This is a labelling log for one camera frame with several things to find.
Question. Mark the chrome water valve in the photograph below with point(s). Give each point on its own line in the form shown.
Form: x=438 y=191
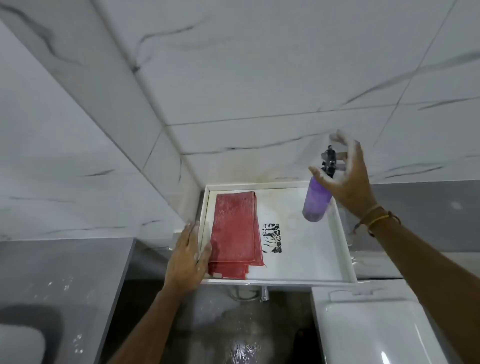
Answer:
x=265 y=294

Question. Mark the person's left hand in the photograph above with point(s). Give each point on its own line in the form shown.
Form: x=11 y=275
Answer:
x=185 y=266

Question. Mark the person's right forearm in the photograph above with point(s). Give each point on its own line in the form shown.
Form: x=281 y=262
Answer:
x=431 y=277

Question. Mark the white toilet cistern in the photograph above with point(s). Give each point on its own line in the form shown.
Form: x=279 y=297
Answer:
x=375 y=330

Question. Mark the brown thread wristband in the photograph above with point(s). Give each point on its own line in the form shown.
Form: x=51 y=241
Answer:
x=375 y=209

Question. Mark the purple spray bottle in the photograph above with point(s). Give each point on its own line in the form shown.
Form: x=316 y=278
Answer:
x=317 y=200

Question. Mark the person's left forearm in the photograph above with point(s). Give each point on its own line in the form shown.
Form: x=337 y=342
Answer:
x=150 y=326

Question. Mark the person's left thumb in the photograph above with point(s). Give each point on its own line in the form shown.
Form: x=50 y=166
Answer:
x=208 y=253

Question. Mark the grey counter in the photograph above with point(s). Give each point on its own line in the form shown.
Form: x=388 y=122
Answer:
x=63 y=285

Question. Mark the white basin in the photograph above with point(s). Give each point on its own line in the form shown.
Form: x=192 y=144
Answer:
x=20 y=345

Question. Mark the person's right thumb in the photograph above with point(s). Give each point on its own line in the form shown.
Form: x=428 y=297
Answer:
x=321 y=175

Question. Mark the yellow thread wristband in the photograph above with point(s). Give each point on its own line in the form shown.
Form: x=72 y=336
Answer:
x=377 y=220

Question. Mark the white rectangular tray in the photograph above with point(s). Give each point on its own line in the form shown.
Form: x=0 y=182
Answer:
x=307 y=251

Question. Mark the folded red cloth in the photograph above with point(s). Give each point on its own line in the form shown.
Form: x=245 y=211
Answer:
x=234 y=232

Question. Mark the person's right hand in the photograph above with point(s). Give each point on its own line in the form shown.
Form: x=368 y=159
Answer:
x=354 y=187

